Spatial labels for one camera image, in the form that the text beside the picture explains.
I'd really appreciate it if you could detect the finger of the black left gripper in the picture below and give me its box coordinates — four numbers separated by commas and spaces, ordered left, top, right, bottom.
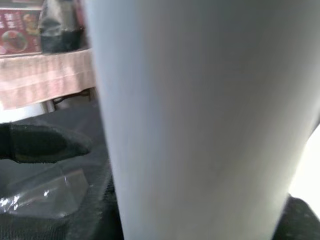
0, 123, 92, 164

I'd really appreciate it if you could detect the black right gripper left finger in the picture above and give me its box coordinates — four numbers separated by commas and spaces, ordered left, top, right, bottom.
74, 162, 126, 240

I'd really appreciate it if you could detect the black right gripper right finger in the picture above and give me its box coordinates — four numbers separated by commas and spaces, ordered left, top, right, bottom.
272, 196, 320, 240

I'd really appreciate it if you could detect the white plastic table leg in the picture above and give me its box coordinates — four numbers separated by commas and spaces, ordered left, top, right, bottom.
83, 0, 320, 240

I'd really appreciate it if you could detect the clear plastic bag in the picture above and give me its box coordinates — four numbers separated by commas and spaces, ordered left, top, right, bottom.
0, 162, 89, 221

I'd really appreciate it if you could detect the red printed carton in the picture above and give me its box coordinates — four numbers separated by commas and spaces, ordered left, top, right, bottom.
0, 6, 43, 56

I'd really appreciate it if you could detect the black bag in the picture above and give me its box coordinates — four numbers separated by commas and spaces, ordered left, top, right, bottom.
39, 0, 88, 54

